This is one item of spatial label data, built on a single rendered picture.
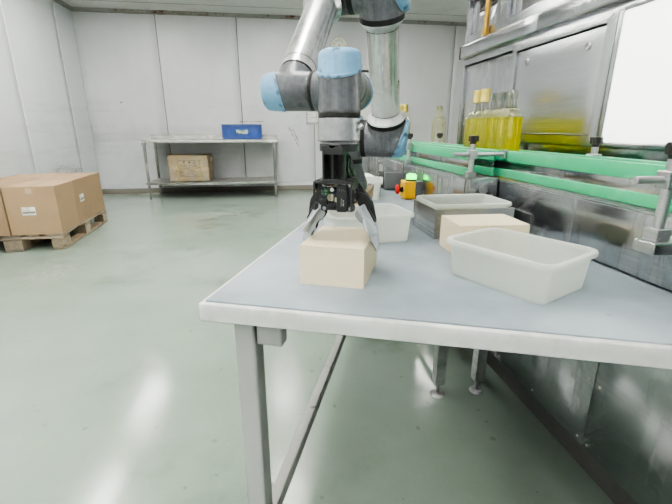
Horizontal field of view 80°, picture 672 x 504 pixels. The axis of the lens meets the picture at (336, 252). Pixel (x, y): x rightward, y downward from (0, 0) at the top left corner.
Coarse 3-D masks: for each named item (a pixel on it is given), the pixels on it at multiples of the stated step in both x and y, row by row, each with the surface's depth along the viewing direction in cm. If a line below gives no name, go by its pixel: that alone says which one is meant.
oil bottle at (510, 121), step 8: (504, 112) 125; (512, 112) 123; (520, 112) 124; (504, 120) 125; (512, 120) 124; (520, 120) 124; (504, 128) 125; (512, 128) 125; (520, 128) 125; (504, 136) 126; (512, 136) 125; (520, 136) 126; (496, 144) 130; (504, 144) 126; (512, 144) 126
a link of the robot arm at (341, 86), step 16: (336, 48) 65; (352, 48) 66; (320, 64) 67; (336, 64) 65; (352, 64) 66; (320, 80) 67; (336, 80) 66; (352, 80) 66; (320, 96) 68; (336, 96) 66; (352, 96) 67; (320, 112) 69; (336, 112) 67; (352, 112) 68
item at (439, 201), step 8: (424, 200) 111; (432, 200) 119; (440, 200) 120; (448, 200) 120; (456, 200) 120; (464, 200) 121; (472, 200) 121; (480, 200) 121; (488, 200) 118; (496, 200) 113; (504, 200) 110; (440, 208) 105; (448, 208) 104; (456, 208) 105; (464, 208) 105; (472, 208) 106; (480, 208) 106
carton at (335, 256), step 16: (320, 240) 76; (336, 240) 76; (352, 240) 76; (368, 240) 76; (304, 256) 74; (320, 256) 73; (336, 256) 72; (352, 256) 72; (368, 256) 76; (304, 272) 75; (320, 272) 74; (336, 272) 73; (352, 272) 72; (368, 272) 77
